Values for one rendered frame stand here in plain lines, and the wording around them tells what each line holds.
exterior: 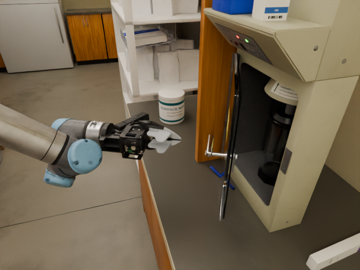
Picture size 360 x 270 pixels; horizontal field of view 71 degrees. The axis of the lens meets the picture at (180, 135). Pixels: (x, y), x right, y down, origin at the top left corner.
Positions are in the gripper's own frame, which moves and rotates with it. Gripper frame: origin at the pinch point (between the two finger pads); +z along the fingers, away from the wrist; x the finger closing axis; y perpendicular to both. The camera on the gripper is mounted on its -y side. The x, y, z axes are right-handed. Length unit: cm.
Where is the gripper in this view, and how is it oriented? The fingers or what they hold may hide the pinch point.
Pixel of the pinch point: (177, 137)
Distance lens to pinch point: 70.7
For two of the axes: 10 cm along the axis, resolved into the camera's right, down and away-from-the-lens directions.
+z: 9.9, 0.9, -1.4
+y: -1.7, 5.4, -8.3
